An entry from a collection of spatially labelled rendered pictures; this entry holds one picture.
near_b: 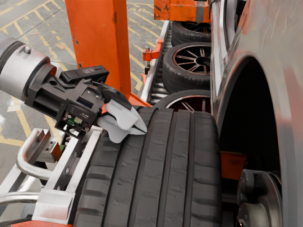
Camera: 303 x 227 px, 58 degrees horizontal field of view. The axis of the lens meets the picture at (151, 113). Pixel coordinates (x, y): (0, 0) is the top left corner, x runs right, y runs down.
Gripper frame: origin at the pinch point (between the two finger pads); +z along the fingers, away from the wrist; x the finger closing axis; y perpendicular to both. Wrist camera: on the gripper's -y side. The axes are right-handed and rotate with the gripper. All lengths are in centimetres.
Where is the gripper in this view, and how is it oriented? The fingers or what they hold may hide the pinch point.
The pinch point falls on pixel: (141, 126)
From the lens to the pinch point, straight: 52.8
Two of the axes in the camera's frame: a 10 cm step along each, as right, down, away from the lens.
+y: -1.5, 5.5, -8.2
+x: 4.8, -6.9, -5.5
